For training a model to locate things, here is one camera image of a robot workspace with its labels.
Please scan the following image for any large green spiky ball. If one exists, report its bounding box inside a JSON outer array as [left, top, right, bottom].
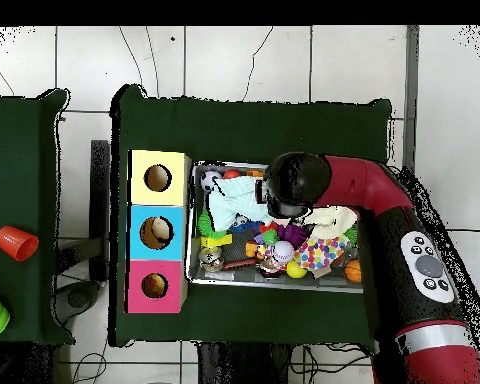
[[197, 209, 227, 238]]

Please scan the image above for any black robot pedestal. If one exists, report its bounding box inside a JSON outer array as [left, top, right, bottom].
[[197, 341, 293, 384]]

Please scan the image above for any shallow mesh bin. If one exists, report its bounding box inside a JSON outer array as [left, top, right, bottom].
[[185, 159, 365, 295]]

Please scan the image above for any small orange basketball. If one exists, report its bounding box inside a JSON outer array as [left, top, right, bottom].
[[343, 259, 363, 284]]

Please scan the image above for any wooden box with three holes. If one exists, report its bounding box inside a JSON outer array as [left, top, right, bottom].
[[126, 148, 194, 315]]

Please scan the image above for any small soccer ball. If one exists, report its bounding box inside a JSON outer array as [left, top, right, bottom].
[[200, 169, 223, 193]]

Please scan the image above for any light blue muslin cloth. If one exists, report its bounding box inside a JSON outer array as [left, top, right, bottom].
[[207, 175, 274, 231]]

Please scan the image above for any yellow plush duck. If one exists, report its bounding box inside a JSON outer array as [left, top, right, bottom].
[[143, 273, 169, 298]]

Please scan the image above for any white toy baseball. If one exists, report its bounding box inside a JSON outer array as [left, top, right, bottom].
[[271, 239, 296, 264]]

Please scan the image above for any dark green tablecloth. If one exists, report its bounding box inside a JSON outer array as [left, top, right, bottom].
[[0, 88, 75, 347], [107, 83, 393, 348]]

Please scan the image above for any blue spiky ball with eyes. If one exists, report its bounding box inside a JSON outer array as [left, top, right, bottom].
[[228, 213, 261, 235]]

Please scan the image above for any polka dot cloth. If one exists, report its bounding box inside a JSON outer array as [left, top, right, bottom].
[[294, 235, 352, 273]]

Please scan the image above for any crushed metal can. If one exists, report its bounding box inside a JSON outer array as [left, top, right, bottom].
[[197, 245, 225, 273]]

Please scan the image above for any purple spiky rubber toy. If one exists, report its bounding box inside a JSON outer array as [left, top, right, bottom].
[[277, 223, 308, 247]]

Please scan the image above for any orange plastic cup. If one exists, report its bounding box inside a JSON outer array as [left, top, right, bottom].
[[0, 224, 40, 263]]

